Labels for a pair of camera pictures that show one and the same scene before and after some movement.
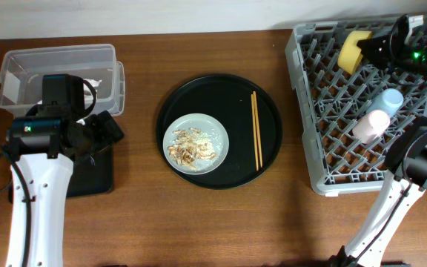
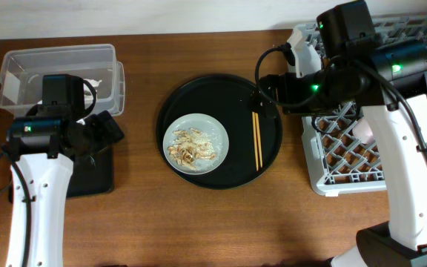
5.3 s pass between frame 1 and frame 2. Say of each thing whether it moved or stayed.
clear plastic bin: stayed
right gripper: moved
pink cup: stayed
